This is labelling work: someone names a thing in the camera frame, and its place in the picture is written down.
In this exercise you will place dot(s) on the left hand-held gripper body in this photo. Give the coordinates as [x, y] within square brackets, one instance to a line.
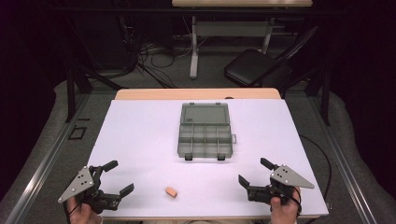
[79, 183]

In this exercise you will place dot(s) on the white table mat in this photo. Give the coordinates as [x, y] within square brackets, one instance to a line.
[143, 140]

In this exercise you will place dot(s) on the white-legged wooden desk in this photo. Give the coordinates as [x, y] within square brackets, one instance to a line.
[232, 29]

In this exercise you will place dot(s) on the wooden table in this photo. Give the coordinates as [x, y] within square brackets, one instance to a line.
[193, 94]

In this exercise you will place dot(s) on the grey plastic compartment box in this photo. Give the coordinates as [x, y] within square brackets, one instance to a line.
[205, 133]

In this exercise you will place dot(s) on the black folding chair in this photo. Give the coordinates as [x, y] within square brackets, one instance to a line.
[249, 67]

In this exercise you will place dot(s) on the person's right hand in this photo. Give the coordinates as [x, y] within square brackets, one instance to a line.
[285, 213]

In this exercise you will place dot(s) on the metal floor rail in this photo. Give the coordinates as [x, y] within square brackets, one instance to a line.
[46, 161]
[339, 161]

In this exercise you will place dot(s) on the small orange block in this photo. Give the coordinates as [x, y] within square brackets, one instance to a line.
[171, 192]

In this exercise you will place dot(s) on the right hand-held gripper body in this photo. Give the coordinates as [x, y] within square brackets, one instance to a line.
[288, 177]

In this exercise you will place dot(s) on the person's left hand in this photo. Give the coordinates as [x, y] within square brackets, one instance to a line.
[81, 214]

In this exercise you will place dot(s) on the black metal stand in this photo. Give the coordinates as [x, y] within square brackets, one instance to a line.
[325, 93]
[71, 90]

